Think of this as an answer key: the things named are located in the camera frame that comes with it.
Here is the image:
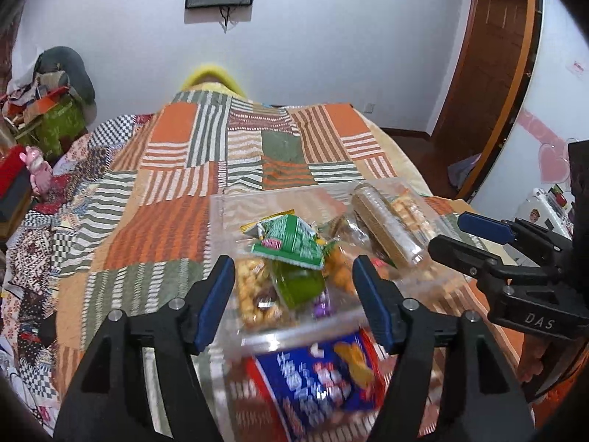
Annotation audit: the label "blue snack bag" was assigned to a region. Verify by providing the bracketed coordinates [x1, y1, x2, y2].
[244, 328, 387, 441]

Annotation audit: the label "round cracker tube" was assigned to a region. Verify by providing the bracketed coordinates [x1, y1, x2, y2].
[352, 183, 424, 269]

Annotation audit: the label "clear biscuit stick pack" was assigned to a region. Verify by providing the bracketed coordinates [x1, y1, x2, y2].
[389, 190, 437, 245]

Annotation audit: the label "patchwork striped bed quilt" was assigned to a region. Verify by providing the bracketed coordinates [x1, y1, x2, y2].
[0, 89, 526, 442]

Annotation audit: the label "green snack packet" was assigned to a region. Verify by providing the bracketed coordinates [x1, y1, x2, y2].
[240, 211, 324, 270]

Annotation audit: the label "red gift box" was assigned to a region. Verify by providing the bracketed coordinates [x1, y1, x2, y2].
[0, 145, 26, 197]

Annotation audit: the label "wooden door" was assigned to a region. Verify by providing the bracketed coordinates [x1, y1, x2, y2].
[433, 0, 537, 199]

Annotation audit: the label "green patterned bag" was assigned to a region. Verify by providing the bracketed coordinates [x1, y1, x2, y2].
[32, 95, 86, 160]

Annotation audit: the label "clear plastic storage box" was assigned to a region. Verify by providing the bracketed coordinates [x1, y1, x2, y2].
[211, 178, 466, 359]

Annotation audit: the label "caramel popcorn pack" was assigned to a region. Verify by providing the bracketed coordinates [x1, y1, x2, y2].
[236, 257, 288, 331]

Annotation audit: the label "pink plush toy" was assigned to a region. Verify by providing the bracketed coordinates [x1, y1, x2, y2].
[19, 146, 53, 197]

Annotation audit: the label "orange fried snack bag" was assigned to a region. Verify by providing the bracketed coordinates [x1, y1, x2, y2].
[322, 241, 400, 295]

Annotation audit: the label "clear bag round biscuits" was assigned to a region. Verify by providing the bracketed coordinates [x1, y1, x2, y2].
[328, 211, 373, 250]

